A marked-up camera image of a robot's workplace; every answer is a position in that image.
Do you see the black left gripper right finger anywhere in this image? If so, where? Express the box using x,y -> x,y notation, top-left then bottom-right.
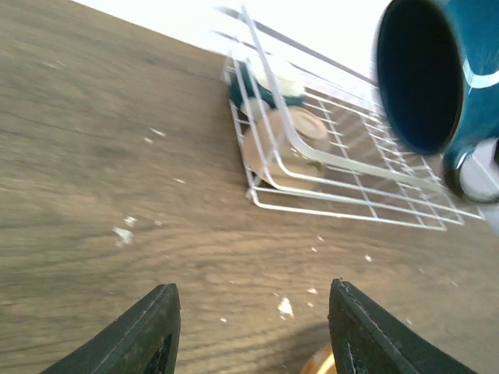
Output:
328,278 -> 475,374

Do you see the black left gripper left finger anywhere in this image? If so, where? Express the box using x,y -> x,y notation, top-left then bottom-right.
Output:
43,284 -> 181,374

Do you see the round bamboo steamer tray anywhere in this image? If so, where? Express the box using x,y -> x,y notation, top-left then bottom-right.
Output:
299,345 -> 338,374

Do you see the small white bowl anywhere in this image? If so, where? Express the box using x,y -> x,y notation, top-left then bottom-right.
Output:
242,106 -> 331,191

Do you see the white wire dish rack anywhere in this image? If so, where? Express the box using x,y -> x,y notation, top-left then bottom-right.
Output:
218,5 -> 483,231

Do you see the white bowl teal outside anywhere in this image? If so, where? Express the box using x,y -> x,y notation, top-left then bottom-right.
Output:
228,54 -> 307,114

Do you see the dark blue mug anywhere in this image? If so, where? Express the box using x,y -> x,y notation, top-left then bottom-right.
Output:
375,0 -> 498,205

